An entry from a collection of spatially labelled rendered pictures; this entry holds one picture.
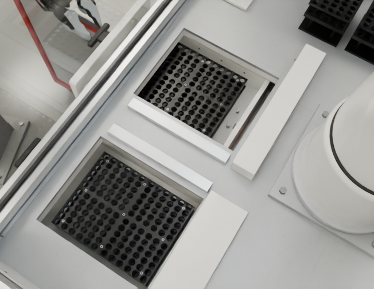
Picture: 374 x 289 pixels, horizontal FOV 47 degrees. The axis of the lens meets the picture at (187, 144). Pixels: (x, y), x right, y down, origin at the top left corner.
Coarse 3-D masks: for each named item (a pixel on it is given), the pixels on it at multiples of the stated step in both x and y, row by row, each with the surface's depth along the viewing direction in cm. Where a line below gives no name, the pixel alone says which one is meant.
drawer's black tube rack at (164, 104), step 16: (176, 48) 100; (176, 64) 102; (192, 64) 99; (208, 64) 99; (160, 80) 97; (176, 80) 97; (192, 80) 97; (208, 80) 97; (224, 80) 97; (144, 96) 95; (160, 96) 99; (176, 96) 95; (192, 96) 95; (208, 96) 96; (224, 96) 100; (176, 112) 94; (192, 112) 98; (208, 112) 94; (224, 112) 94; (208, 128) 96
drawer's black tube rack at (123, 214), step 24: (120, 168) 89; (96, 192) 87; (120, 192) 90; (144, 192) 87; (168, 192) 88; (72, 216) 88; (96, 216) 85; (120, 216) 85; (144, 216) 85; (168, 216) 85; (96, 240) 86; (120, 240) 83; (144, 240) 86; (168, 240) 87; (120, 264) 85; (144, 264) 82
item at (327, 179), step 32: (352, 96) 63; (320, 128) 73; (352, 128) 59; (288, 160) 84; (320, 160) 70; (352, 160) 62; (288, 192) 82; (320, 192) 74; (352, 192) 66; (320, 224) 80; (352, 224) 77
